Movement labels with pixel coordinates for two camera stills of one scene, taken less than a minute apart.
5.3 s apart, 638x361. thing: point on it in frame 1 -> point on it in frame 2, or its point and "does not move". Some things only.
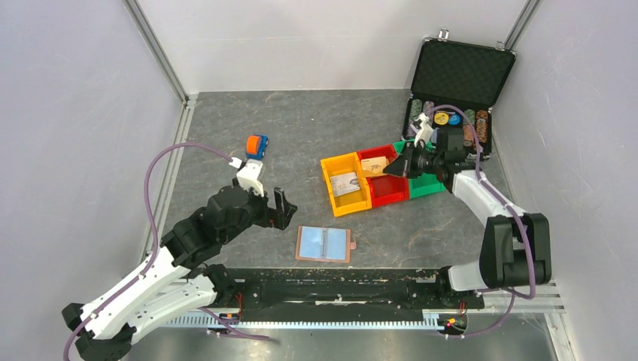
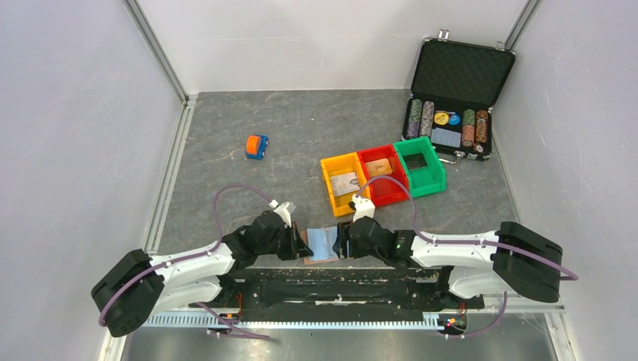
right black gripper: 403,164 -> 340,245
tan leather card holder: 324,244 does not move
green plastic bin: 421,184 does not move
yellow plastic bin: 347,183 does not move
